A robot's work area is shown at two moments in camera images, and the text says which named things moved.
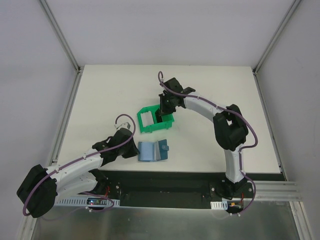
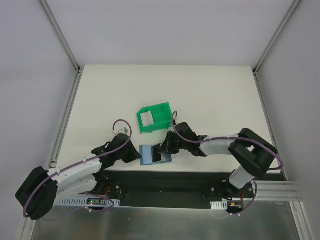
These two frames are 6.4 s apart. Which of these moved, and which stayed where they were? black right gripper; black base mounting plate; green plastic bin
Moved: black right gripper
Stayed: green plastic bin; black base mounting plate
